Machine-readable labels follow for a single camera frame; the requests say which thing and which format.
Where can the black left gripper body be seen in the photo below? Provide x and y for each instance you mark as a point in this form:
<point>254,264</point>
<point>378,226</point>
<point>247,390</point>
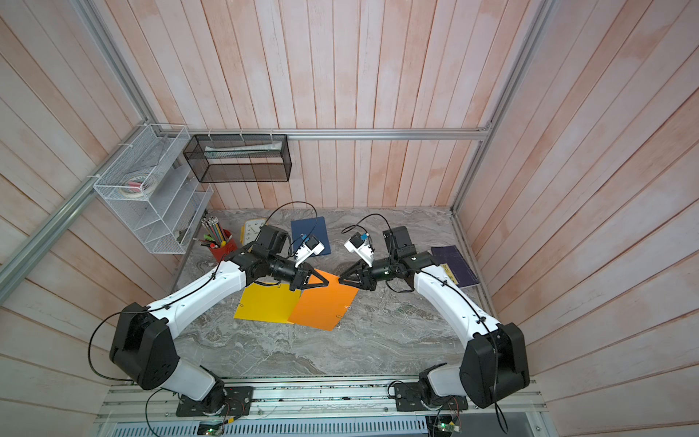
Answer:
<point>300,272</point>

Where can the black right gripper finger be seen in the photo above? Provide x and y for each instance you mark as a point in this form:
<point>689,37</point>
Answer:
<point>352,274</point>
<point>350,282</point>

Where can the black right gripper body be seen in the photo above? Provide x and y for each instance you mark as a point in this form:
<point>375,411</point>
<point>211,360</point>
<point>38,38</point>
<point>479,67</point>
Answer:
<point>369,279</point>

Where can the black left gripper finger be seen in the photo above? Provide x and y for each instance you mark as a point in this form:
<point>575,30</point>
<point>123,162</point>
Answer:
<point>314,285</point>
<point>316,276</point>

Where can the orange paper document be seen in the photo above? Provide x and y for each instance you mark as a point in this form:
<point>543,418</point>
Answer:
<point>324,307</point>

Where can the blue paper document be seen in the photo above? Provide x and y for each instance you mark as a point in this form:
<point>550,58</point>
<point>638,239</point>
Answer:
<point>315,227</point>

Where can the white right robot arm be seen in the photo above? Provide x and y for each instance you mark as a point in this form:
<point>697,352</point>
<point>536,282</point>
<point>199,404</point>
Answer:
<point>494,363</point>

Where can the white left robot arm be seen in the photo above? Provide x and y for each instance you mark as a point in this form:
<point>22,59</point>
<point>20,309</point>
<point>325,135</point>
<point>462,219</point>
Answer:
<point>143,346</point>

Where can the yellow paper document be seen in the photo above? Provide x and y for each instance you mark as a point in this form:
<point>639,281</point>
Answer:
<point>267,304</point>

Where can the yellow desk clock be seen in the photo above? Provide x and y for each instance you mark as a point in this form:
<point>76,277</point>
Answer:
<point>250,230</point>

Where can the red metal pencil cup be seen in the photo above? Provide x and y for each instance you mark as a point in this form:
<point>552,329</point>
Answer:
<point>220,252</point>

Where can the dark purple book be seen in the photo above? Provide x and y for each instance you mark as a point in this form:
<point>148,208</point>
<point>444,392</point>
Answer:
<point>454,263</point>

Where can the tape roll in shelf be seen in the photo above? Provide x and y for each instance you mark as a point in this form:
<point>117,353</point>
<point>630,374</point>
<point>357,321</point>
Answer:
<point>138,186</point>

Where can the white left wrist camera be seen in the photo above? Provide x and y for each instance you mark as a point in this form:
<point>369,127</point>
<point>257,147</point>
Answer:
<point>310,246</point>

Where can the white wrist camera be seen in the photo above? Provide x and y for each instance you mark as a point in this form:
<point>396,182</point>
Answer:
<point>310,246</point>
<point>361,245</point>

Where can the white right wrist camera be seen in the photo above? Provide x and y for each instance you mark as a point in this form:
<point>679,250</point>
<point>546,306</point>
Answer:
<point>361,245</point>

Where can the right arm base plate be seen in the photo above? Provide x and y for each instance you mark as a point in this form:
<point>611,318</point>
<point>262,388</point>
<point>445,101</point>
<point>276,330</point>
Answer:
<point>418,396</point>

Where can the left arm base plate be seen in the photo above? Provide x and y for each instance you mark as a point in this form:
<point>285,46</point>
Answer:
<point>232,401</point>

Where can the black wire mesh basket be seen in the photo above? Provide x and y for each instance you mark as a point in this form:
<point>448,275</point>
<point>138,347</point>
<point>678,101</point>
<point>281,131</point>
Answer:
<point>235,158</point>

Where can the aluminium front rail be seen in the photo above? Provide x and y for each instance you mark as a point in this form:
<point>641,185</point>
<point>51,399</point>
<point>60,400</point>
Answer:
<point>284,398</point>

